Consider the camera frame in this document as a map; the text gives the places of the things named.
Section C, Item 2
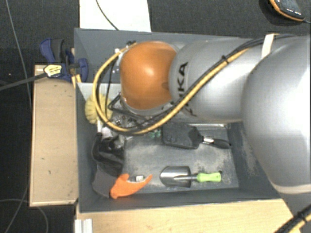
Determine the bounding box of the yellow ribbed ball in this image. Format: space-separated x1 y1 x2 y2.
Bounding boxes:
84 93 113 125

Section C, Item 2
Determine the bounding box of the black spatula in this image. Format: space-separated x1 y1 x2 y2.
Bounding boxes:
162 122 231 150

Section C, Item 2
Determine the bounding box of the grey metal bin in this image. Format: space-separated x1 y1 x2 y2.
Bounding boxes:
73 27 284 213

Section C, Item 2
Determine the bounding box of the grey cloth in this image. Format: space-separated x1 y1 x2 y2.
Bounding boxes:
91 167 118 199

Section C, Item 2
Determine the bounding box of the orange plastic clamp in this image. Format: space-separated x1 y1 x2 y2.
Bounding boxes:
109 173 154 200

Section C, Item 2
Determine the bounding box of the pale wood board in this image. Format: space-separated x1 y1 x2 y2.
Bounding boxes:
29 65 79 207

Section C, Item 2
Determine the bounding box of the metal scoop with green handle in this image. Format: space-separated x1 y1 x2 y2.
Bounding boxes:
159 166 223 189

